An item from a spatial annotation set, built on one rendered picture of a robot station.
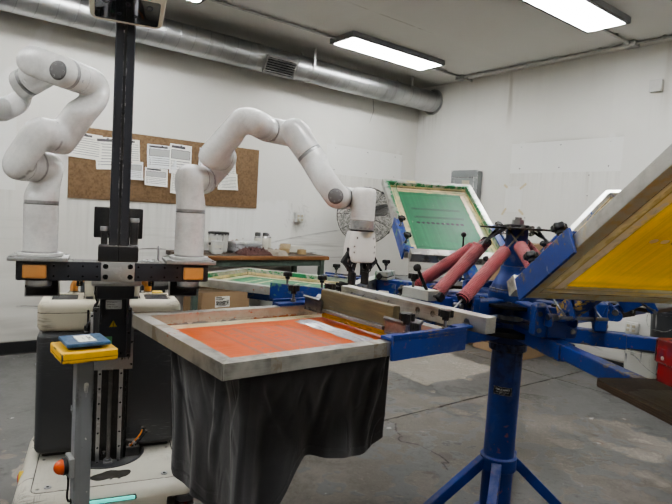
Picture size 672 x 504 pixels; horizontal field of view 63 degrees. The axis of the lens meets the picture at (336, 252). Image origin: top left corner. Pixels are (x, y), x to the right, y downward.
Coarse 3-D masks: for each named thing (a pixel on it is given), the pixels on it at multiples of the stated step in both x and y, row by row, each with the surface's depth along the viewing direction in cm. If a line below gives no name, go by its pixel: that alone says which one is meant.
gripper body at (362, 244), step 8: (352, 232) 171; (360, 232) 171; (368, 232) 172; (352, 240) 170; (360, 240) 171; (368, 240) 173; (344, 248) 173; (352, 248) 170; (360, 248) 171; (368, 248) 173; (352, 256) 170; (360, 256) 172; (368, 256) 174
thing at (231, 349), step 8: (328, 336) 163; (336, 336) 164; (368, 336) 167; (376, 336) 167; (208, 344) 145; (216, 344) 146; (224, 344) 146; (232, 344) 147; (224, 352) 138; (232, 352) 139; (240, 352) 139; (248, 352) 140
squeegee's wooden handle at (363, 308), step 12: (324, 300) 187; (336, 300) 182; (348, 300) 177; (360, 300) 173; (372, 300) 169; (348, 312) 177; (360, 312) 173; (372, 312) 168; (384, 312) 164; (396, 312) 162; (384, 324) 164
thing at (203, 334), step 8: (280, 320) 183; (288, 320) 184; (296, 320) 184; (320, 320) 187; (328, 320) 188; (184, 328) 162; (192, 328) 163; (200, 328) 163; (208, 328) 164; (216, 328) 165; (224, 328) 165; (304, 328) 172; (312, 328) 173; (344, 328) 176; (352, 328) 177; (192, 336) 153; (200, 336) 153; (208, 336) 154; (216, 336) 155
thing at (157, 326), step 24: (168, 312) 167; (192, 312) 169; (216, 312) 174; (240, 312) 179; (264, 312) 185; (288, 312) 191; (312, 312) 197; (168, 336) 139; (192, 360) 128; (216, 360) 118; (240, 360) 119; (264, 360) 122; (288, 360) 126; (312, 360) 130; (336, 360) 135
